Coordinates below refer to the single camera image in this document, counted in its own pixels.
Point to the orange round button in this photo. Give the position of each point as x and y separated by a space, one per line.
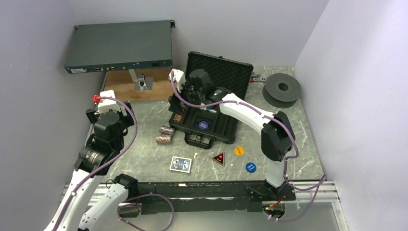
239 151

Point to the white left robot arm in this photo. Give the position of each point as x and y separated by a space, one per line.
104 146

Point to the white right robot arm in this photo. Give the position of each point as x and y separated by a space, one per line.
273 129

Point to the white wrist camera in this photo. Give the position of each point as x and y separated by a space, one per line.
104 102
177 76

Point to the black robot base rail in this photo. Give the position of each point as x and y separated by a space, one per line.
197 196

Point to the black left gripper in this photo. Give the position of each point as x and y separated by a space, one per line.
128 119

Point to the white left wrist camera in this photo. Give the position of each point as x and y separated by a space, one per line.
104 102

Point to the black poker set case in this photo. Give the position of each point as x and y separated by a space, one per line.
232 75

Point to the orange black chip stack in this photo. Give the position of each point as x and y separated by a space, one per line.
177 118

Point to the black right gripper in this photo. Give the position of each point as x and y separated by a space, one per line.
174 102

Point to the blue big blind button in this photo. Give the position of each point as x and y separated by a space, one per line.
250 167

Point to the blue small blind button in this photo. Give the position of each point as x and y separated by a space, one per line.
203 125

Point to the red handled clamp tool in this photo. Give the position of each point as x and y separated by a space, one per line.
257 78

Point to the blue patterned card deck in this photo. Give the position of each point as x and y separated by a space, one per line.
180 164

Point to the orange blue chip stack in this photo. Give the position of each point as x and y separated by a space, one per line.
166 130
163 139

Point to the grey filament spool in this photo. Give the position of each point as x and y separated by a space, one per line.
281 90

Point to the blue card deck box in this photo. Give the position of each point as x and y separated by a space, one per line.
208 110

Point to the grey network switch box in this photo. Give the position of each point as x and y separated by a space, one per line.
120 46

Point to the red triangular dealer button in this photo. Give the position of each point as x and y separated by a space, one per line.
220 159

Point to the grey metal stand bracket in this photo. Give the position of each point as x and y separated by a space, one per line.
142 83

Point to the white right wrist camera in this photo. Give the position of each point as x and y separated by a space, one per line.
177 76

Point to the wooden board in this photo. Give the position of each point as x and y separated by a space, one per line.
126 89

